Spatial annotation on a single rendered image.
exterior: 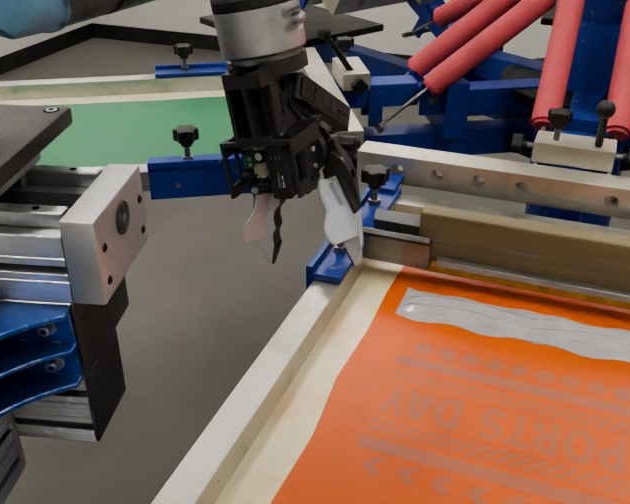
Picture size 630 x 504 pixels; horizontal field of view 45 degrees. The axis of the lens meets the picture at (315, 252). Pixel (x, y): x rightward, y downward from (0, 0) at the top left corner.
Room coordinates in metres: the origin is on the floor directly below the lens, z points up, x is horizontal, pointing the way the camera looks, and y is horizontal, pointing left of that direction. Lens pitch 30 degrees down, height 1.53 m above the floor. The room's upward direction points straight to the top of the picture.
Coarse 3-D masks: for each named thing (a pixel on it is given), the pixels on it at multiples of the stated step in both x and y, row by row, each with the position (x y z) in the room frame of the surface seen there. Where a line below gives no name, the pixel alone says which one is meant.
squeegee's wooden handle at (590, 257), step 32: (448, 224) 0.92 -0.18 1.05; (480, 224) 0.91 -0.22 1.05; (512, 224) 0.90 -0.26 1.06; (544, 224) 0.90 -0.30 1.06; (448, 256) 0.92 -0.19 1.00; (480, 256) 0.91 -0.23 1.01; (512, 256) 0.89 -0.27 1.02; (544, 256) 0.88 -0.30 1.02; (576, 256) 0.86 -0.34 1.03; (608, 256) 0.85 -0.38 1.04
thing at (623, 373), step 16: (544, 304) 0.86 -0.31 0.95; (560, 304) 0.86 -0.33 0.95; (576, 304) 0.86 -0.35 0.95; (592, 304) 0.86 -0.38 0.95; (576, 320) 0.83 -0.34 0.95; (592, 320) 0.83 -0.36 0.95; (608, 320) 0.83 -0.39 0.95; (624, 320) 0.83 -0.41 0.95; (544, 352) 0.76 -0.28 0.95; (560, 352) 0.76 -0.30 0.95; (560, 368) 0.73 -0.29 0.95; (576, 368) 0.73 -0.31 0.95; (592, 368) 0.73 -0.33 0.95; (608, 368) 0.73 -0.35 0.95; (624, 368) 0.73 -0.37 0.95; (624, 384) 0.70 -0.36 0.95
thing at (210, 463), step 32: (576, 224) 1.03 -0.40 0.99; (320, 288) 0.85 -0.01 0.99; (288, 320) 0.78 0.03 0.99; (320, 320) 0.79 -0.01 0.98; (288, 352) 0.71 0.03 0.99; (256, 384) 0.65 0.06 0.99; (288, 384) 0.69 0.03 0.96; (224, 416) 0.60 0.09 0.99; (256, 416) 0.61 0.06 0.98; (192, 448) 0.56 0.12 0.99; (224, 448) 0.56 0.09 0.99; (192, 480) 0.52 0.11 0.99; (224, 480) 0.54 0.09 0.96
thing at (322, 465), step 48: (432, 288) 0.90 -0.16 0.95; (480, 288) 0.90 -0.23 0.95; (384, 336) 0.79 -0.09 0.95; (432, 336) 0.79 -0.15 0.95; (480, 336) 0.79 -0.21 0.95; (336, 384) 0.70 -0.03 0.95; (384, 384) 0.70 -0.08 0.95; (336, 432) 0.62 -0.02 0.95; (288, 480) 0.55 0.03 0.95; (336, 480) 0.55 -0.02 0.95
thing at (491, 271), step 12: (444, 264) 0.91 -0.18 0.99; (456, 264) 0.90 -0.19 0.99; (468, 264) 0.90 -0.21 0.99; (480, 264) 0.90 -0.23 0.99; (492, 276) 0.89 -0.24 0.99; (504, 276) 0.88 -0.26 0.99; (516, 276) 0.87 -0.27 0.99; (528, 276) 0.87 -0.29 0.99; (540, 276) 0.87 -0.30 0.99; (552, 288) 0.86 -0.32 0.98; (564, 288) 0.85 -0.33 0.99; (576, 288) 0.85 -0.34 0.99; (588, 288) 0.84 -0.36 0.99; (600, 288) 0.84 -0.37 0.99; (612, 288) 0.84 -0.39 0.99; (624, 300) 0.82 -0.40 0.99
